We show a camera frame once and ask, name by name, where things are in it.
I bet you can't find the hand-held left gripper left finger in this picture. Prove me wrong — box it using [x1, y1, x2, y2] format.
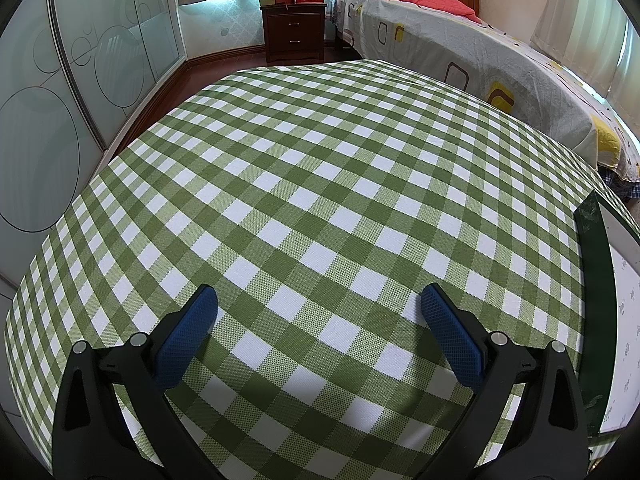
[50, 284, 226, 480]

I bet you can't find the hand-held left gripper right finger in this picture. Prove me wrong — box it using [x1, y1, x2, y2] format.
[419, 283, 593, 480]

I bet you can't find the dark green shallow box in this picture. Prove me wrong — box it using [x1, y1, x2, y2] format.
[572, 191, 640, 436]

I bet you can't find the green checked tablecloth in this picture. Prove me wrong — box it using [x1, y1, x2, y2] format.
[2, 57, 640, 480]

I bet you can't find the blue plaid bed sheet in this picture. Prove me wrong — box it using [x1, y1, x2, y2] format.
[597, 165, 640, 206]

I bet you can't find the frosted glass sliding wardrobe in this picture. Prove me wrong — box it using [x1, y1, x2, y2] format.
[0, 0, 188, 281]

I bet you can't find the white patterned bedsheet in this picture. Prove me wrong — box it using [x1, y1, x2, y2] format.
[330, 0, 640, 183]

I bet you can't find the dark wooden nightstand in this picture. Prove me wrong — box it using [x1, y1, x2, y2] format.
[260, 0, 327, 66]

